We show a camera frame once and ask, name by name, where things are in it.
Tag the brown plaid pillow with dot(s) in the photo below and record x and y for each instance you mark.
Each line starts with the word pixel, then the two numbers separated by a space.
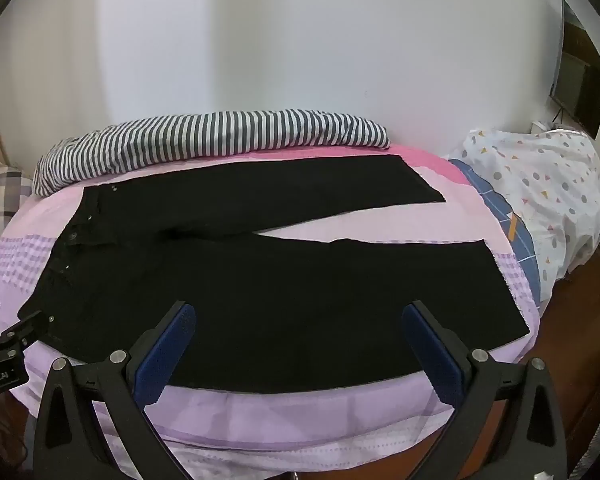
pixel 2 195

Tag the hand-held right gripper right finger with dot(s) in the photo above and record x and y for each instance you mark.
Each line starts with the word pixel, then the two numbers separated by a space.
pixel 430 350

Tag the black and white striped blanket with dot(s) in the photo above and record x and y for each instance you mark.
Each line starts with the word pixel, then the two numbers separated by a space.
pixel 205 135

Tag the black pants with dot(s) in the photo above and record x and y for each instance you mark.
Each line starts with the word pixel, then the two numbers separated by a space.
pixel 280 300

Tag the wall-mounted flat screen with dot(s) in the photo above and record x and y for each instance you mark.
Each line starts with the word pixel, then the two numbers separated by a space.
pixel 577 80

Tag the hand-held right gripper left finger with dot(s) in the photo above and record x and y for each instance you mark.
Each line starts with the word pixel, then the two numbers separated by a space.
pixel 167 350

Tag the pink and purple bed sheet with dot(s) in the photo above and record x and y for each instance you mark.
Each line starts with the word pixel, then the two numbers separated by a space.
pixel 305 412

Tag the white quilt with coloured shapes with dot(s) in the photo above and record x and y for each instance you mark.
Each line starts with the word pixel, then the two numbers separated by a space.
pixel 555 195

